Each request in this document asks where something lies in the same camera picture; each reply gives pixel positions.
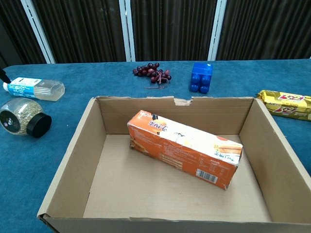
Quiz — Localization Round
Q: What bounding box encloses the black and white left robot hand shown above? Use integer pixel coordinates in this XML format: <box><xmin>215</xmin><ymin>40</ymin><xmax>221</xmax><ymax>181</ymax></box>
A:
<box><xmin>0</xmin><ymin>67</ymin><xmax>12</xmax><ymax>84</ymax></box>

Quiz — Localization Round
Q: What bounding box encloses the round glass jar black lid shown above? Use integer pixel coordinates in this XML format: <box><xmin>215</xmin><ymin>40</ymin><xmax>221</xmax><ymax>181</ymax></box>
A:
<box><xmin>0</xmin><ymin>98</ymin><xmax>52</xmax><ymax>138</ymax></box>

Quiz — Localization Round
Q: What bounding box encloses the orange biscuit box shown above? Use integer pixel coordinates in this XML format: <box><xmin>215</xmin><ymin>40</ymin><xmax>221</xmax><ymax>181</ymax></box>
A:
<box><xmin>126</xmin><ymin>110</ymin><xmax>244</xmax><ymax>192</ymax></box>

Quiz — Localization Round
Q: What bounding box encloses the yellow snack package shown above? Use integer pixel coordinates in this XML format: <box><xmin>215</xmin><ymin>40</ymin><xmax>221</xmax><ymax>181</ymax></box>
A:
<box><xmin>257</xmin><ymin>89</ymin><xmax>311</xmax><ymax>122</ymax></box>

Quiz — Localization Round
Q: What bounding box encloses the open brown cardboard box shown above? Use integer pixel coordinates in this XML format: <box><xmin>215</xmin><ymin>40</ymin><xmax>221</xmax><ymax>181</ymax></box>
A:
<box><xmin>36</xmin><ymin>96</ymin><xmax>311</xmax><ymax>233</ymax></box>

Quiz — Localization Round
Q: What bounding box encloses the blue toy building block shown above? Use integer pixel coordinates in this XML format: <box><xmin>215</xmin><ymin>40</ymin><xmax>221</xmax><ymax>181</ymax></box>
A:
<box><xmin>189</xmin><ymin>62</ymin><xmax>214</xmax><ymax>95</ymax></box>

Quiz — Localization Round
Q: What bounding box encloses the clear plastic water bottle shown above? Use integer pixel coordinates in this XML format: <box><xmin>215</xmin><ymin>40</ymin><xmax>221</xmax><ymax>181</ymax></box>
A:
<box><xmin>2</xmin><ymin>77</ymin><xmax>66</xmax><ymax>102</ymax></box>

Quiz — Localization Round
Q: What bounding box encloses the dark brown pleated curtain panel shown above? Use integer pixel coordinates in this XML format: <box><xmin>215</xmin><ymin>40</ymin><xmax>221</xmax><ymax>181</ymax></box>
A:
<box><xmin>32</xmin><ymin>0</ymin><xmax>127</xmax><ymax>64</ymax></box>
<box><xmin>0</xmin><ymin>0</ymin><xmax>47</xmax><ymax>70</ymax></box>
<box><xmin>130</xmin><ymin>0</ymin><xmax>218</xmax><ymax>62</ymax></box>
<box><xmin>216</xmin><ymin>0</ymin><xmax>311</xmax><ymax>61</ymax></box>

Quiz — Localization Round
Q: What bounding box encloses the blue felt table cover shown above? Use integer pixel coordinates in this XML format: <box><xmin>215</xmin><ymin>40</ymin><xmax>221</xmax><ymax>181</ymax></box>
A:
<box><xmin>0</xmin><ymin>58</ymin><xmax>311</xmax><ymax>233</ymax></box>

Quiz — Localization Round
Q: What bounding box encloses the bunch of dark red grapes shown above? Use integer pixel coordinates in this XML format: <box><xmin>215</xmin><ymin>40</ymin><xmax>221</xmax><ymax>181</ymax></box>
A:
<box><xmin>132</xmin><ymin>62</ymin><xmax>172</xmax><ymax>90</ymax></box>

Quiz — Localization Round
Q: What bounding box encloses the white partition post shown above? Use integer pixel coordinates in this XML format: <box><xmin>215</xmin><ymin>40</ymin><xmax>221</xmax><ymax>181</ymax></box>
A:
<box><xmin>20</xmin><ymin>0</ymin><xmax>56</xmax><ymax>64</ymax></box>
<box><xmin>118</xmin><ymin>0</ymin><xmax>136</xmax><ymax>62</ymax></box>
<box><xmin>207</xmin><ymin>0</ymin><xmax>228</xmax><ymax>62</ymax></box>

